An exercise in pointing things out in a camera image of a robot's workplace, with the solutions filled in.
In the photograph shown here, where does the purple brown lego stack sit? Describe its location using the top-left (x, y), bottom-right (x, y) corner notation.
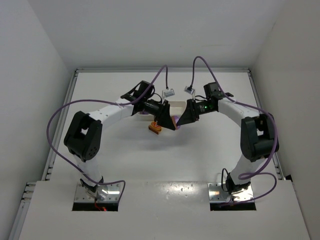
top-left (171, 115), bottom-right (180, 130)

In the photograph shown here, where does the yellow orange lego stack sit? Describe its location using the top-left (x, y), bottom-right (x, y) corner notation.
top-left (148, 121), bottom-right (162, 135)

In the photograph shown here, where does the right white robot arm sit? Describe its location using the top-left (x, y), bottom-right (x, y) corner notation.
top-left (176, 82), bottom-right (279, 194)

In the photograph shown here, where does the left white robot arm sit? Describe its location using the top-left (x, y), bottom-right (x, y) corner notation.
top-left (63, 80), bottom-right (176, 194)

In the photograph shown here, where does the white three-compartment tray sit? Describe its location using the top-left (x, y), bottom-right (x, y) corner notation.
top-left (136, 101), bottom-right (187, 121)

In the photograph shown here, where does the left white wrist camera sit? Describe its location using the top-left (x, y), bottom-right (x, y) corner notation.
top-left (162, 88), bottom-right (175, 99)

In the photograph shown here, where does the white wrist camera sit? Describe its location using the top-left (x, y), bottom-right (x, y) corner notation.
top-left (184, 85), bottom-right (195, 95)
top-left (162, 88), bottom-right (175, 99)

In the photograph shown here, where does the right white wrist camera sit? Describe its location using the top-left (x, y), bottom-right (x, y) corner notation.
top-left (184, 85), bottom-right (195, 95)

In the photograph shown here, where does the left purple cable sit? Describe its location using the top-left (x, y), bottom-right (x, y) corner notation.
top-left (46, 65), bottom-right (169, 198)

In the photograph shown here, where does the purple cable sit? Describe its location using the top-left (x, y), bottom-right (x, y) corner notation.
top-left (46, 65), bottom-right (169, 198)
top-left (191, 56), bottom-right (279, 205)

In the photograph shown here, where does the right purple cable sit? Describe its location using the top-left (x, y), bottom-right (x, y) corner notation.
top-left (191, 56), bottom-right (279, 205)

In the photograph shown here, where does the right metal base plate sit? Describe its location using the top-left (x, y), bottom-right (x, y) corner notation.
top-left (207, 182), bottom-right (254, 204)

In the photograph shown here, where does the metal base plate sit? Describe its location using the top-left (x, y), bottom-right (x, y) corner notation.
top-left (207, 182), bottom-right (254, 204)
top-left (74, 183), bottom-right (121, 204)

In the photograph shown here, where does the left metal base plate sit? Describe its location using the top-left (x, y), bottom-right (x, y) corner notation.
top-left (74, 183), bottom-right (121, 204)

